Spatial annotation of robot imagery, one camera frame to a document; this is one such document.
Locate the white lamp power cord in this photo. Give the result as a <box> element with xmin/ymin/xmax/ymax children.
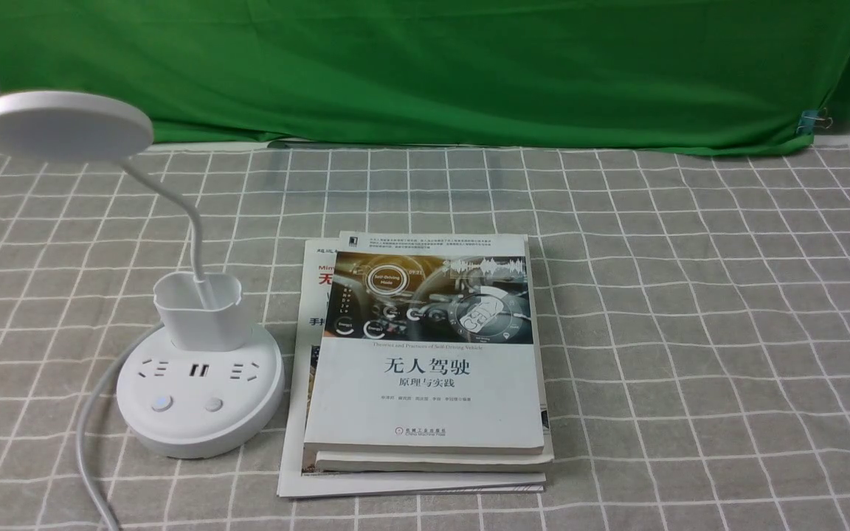
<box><xmin>75</xmin><ymin>322</ymin><xmax>166</xmax><ymax>531</ymax></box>

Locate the grey checkered tablecloth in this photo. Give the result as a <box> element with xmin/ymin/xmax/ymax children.
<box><xmin>0</xmin><ymin>147</ymin><xmax>850</xmax><ymax>530</ymax></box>

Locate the green backdrop cloth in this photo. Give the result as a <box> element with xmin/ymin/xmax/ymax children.
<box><xmin>0</xmin><ymin>1</ymin><xmax>850</xmax><ymax>156</ymax></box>

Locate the top self-driving book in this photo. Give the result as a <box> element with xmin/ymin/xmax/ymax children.
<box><xmin>304</xmin><ymin>231</ymin><xmax>546</xmax><ymax>455</ymax></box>

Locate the white desk lamp with base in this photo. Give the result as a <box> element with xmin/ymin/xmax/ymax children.
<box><xmin>0</xmin><ymin>90</ymin><xmax>284</xmax><ymax>459</ymax></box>

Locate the middle white book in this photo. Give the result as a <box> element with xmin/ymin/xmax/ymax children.
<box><xmin>314</xmin><ymin>236</ymin><xmax>555</xmax><ymax>473</ymax></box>

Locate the bottom thin magazine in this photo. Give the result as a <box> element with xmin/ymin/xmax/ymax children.
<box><xmin>277</xmin><ymin>238</ymin><xmax>546</xmax><ymax>499</ymax></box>

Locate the blue binder clip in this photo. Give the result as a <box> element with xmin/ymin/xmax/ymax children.
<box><xmin>795</xmin><ymin>108</ymin><xmax>834</xmax><ymax>136</ymax></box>

